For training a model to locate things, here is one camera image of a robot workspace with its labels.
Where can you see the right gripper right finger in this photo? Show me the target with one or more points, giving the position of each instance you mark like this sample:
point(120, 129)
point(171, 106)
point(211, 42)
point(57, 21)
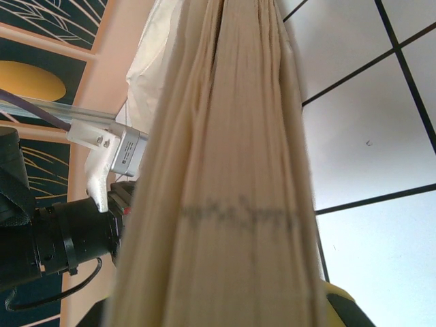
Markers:
point(344, 310)

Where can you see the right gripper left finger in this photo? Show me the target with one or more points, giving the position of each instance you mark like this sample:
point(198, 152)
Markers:
point(98, 315)

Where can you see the dark blue paperback book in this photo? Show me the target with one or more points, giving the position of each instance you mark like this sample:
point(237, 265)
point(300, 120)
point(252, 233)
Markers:
point(221, 170)

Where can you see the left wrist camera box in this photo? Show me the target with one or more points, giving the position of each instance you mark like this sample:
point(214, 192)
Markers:
point(127, 150)

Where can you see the aluminium frame post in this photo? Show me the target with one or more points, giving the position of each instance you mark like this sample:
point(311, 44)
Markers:
point(88, 114)

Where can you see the wall panel small orange oval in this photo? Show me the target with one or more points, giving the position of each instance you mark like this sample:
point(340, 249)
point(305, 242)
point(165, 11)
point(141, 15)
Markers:
point(30, 80)

